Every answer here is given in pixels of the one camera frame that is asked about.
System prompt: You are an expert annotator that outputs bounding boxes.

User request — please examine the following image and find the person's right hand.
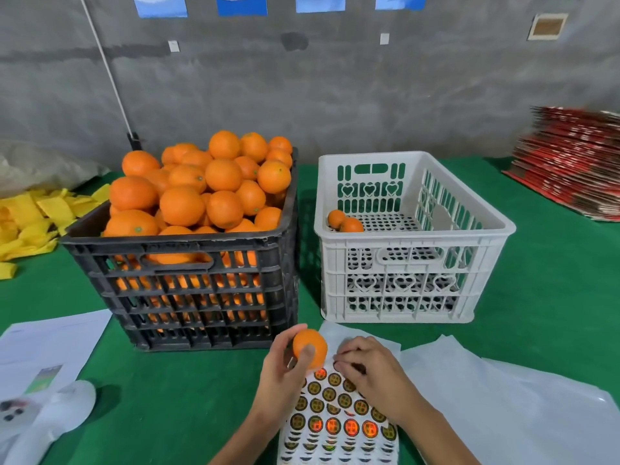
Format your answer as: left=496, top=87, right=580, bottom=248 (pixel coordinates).
left=332, top=335, right=428, bottom=427

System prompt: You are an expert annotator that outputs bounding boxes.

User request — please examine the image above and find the person's left hand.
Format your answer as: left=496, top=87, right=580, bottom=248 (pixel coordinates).
left=250, top=324, right=316, bottom=432

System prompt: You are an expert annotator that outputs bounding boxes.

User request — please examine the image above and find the black plastic crate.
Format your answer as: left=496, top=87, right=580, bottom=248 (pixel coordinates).
left=60, top=150, right=300, bottom=353

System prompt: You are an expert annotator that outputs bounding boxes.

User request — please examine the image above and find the pile of oranges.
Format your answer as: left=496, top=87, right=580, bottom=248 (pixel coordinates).
left=101, top=129, right=294, bottom=326

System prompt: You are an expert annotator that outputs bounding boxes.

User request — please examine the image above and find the white plastic crate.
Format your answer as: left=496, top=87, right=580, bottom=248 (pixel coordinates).
left=314, top=150, right=517, bottom=324

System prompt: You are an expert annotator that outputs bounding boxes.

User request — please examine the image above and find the person's right forearm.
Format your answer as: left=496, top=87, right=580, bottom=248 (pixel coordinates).
left=397, top=402, right=481, bottom=465

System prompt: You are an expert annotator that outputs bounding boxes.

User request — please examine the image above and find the white backing sheet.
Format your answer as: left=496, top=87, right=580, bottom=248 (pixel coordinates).
left=320, top=321, right=583, bottom=465
left=484, top=358, right=620, bottom=465

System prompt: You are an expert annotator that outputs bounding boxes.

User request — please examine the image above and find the green felt table cover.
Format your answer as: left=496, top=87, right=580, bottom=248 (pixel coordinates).
left=0, top=154, right=620, bottom=465

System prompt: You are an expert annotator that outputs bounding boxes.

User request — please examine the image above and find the white handheld controller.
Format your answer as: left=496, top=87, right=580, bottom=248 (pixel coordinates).
left=0, top=379, right=98, bottom=465

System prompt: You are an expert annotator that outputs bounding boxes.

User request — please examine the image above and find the white printed paper sheet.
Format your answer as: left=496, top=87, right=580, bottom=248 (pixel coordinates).
left=0, top=307, right=114, bottom=403

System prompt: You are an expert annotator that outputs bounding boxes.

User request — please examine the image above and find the stack of red cardboard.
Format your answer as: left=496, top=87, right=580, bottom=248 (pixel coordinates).
left=506, top=105, right=620, bottom=223

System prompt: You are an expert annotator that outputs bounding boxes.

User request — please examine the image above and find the pile of yellow bags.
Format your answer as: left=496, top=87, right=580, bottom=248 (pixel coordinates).
left=0, top=181, right=112, bottom=281

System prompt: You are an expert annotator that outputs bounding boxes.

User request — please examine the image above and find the beige woven sack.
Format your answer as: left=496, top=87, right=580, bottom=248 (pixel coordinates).
left=0, top=140, right=110, bottom=200

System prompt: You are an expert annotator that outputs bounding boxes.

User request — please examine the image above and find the white pole with black base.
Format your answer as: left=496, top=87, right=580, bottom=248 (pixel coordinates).
left=77, top=0, right=143, bottom=152

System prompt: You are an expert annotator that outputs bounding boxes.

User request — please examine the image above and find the blue white wall poster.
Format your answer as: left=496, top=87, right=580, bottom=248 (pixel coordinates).
left=295, top=0, right=347, bottom=14
left=375, top=0, right=428, bottom=12
left=132, top=0, right=189, bottom=19
left=216, top=0, right=269, bottom=17

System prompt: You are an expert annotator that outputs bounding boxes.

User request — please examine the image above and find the beige wall plate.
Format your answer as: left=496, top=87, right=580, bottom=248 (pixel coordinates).
left=528, top=13, right=569, bottom=41

